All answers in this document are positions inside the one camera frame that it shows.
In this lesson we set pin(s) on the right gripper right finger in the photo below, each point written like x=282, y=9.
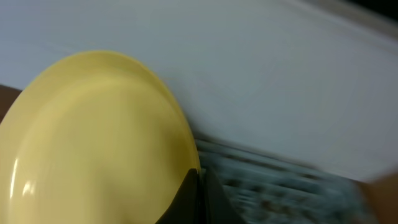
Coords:
x=218, y=207

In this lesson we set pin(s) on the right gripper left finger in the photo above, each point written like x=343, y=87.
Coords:
x=185, y=205

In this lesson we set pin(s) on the yellow plate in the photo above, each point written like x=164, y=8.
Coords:
x=95, y=138

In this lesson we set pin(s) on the grey dishwasher rack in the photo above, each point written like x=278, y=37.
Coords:
x=264, y=189

